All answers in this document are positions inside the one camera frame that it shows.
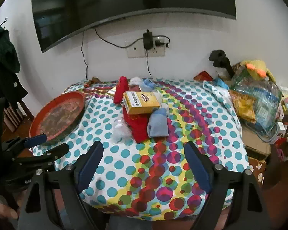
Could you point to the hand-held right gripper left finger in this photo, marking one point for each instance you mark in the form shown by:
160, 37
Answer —
90, 163

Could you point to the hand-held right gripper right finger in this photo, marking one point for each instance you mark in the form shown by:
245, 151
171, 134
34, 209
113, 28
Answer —
196, 167

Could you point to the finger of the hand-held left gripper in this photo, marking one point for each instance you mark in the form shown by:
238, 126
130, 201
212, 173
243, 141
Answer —
36, 140
55, 151

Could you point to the red round tray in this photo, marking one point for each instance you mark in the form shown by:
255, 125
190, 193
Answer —
60, 115

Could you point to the clear plastic bag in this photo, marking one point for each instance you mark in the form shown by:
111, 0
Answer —
120, 130

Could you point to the red sock roll gold print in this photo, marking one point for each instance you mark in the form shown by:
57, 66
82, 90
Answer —
121, 88
139, 127

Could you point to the small red yellow box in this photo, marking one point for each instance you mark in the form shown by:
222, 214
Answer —
111, 93

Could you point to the yellow box white label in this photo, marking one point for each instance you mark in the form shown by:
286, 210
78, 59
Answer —
141, 103

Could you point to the person's left hand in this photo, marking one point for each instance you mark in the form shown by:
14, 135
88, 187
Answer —
2, 206

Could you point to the wooden chair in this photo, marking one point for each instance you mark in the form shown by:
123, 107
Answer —
14, 117

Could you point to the polka dot tablecloth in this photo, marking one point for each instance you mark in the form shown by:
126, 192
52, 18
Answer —
134, 163

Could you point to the brown floral cloth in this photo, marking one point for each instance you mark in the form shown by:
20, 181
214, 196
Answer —
256, 170

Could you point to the brown cardboard box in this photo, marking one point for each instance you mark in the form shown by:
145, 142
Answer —
254, 141

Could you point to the red candy wrapper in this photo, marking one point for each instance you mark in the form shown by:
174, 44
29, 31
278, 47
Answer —
87, 85

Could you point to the brown cardboard piece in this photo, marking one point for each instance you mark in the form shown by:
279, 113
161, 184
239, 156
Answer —
96, 80

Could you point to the blue cloth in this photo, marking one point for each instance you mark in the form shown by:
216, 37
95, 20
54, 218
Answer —
222, 82

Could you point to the red packet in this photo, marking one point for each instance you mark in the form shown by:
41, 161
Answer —
202, 76

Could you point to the dark green hanging clothes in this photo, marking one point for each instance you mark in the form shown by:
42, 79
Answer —
2, 52

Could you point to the clear bag of goods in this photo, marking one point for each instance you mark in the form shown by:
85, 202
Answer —
266, 100

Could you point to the black clamp stand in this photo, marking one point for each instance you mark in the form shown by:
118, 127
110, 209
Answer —
218, 57

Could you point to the yellow plush toy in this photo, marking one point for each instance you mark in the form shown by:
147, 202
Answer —
256, 67

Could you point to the black power adapter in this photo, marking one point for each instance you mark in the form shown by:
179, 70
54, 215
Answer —
148, 40

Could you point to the white wall socket panel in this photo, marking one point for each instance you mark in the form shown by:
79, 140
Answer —
136, 50

